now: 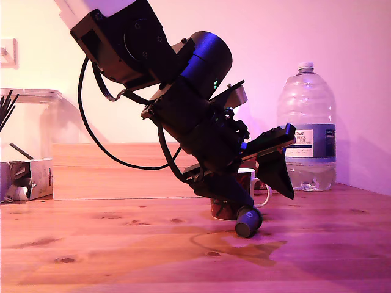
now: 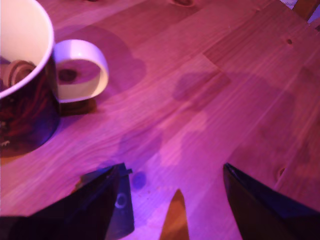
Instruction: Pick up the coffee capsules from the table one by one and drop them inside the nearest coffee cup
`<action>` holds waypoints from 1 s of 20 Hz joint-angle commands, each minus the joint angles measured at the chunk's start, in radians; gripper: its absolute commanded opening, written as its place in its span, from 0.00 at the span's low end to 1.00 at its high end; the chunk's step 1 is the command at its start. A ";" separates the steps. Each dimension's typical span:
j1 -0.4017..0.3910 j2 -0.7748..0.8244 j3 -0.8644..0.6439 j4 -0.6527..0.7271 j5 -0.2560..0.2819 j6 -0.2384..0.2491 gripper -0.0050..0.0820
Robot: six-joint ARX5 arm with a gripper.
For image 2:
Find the dark floral mug white handle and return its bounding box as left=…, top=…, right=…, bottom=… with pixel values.
left=0, top=0, right=110, bottom=159

